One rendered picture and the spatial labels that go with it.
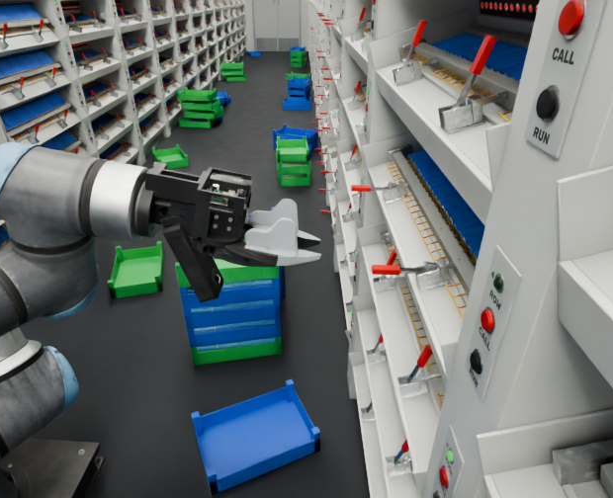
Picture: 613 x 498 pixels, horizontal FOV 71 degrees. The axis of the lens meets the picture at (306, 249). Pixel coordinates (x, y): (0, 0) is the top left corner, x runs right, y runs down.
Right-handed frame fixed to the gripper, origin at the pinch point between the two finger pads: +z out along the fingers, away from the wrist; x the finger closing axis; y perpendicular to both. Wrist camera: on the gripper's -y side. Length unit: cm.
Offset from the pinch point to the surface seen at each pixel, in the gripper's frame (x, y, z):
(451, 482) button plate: -22.4, -9.1, 15.8
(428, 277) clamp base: -1.5, 0.5, 15.4
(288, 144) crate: 244, -62, 2
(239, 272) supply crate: 61, -47, -10
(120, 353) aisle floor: 64, -92, -46
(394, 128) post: 44.2, 7.4, 17.4
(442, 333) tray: -9.9, -1.4, 15.5
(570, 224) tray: -26.2, 19.9, 9.5
